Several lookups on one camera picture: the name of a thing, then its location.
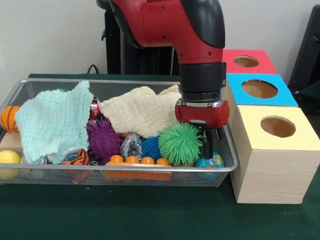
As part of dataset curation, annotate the black robot stand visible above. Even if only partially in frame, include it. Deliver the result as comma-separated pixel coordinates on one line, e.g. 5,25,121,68
102,9,181,76

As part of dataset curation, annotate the wooden box with three holes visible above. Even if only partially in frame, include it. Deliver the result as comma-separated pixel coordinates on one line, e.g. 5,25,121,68
221,49,320,205

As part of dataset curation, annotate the green puffer ball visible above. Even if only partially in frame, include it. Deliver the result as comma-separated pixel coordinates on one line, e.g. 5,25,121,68
157,121,203,166

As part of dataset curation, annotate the cream waffle cloth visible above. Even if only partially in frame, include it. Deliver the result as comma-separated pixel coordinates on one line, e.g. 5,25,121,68
99,84,182,140

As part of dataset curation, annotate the blue globe ball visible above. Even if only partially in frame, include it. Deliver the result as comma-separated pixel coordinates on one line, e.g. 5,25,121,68
194,151,224,181

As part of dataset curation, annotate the yellow ball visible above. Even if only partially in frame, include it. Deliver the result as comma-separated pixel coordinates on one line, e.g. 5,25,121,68
0,149,22,180

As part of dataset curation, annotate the small orange basketball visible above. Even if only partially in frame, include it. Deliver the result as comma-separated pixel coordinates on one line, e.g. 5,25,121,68
0,105,21,133

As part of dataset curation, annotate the orange toy brick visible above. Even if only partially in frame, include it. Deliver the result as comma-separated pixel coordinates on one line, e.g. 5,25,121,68
104,154,173,181

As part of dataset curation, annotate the purple spiky ball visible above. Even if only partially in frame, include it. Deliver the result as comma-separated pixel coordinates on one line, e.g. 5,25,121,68
86,117,123,160

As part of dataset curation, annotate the blue puffer ball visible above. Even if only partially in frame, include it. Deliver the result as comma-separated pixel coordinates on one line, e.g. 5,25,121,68
141,136,163,162

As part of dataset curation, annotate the light blue waffle cloth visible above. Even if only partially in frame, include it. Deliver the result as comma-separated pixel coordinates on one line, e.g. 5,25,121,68
14,80,95,165

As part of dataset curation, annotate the shallow clear mesh bin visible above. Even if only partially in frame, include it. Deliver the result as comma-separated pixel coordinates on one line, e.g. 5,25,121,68
0,77,239,188

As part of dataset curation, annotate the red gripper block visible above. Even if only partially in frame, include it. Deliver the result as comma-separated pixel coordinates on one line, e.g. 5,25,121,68
174,99,231,158

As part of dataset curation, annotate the dark green side table cloth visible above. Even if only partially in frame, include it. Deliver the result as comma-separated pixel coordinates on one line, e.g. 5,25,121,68
299,81,320,116

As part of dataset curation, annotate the orange black striped ball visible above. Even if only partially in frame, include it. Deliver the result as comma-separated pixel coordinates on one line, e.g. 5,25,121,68
61,148,90,166

